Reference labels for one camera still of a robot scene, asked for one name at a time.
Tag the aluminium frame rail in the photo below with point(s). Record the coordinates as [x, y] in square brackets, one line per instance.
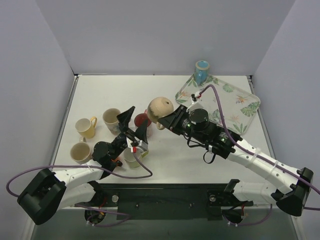
[169, 161]

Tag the beige speckled mug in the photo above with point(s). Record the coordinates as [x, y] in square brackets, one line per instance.
[110, 119]

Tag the orange mug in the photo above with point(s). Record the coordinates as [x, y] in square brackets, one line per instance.
[118, 162]

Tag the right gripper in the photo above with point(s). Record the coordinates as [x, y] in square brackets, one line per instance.
[177, 119]

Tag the blue mug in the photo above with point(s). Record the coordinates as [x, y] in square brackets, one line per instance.
[201, 71]

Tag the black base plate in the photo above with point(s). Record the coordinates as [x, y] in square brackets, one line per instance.
[163, 202]

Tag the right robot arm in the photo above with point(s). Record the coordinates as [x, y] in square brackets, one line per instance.
[287, 187]

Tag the pink patterned mug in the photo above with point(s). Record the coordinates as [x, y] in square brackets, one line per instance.
[140, 119]

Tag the yellow mug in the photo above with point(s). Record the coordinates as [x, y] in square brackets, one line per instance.
[86, 127]

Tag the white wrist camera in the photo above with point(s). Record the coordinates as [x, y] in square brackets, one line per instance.
[137, 146]
[195, 103]

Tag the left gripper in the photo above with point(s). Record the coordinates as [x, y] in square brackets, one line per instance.
[130, 135]

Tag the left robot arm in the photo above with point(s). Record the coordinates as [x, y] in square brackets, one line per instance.
[50, 191]

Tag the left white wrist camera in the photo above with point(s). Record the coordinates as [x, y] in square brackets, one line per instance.
[137, 146]

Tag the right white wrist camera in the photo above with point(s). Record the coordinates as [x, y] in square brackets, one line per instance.
[195, 103]

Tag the tall floral beige mug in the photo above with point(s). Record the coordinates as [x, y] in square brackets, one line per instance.
[81, 152]

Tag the round beige mug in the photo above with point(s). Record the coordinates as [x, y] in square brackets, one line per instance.
[159, 107]

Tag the pale green mug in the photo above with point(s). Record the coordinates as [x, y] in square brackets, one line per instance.
[131, 160]

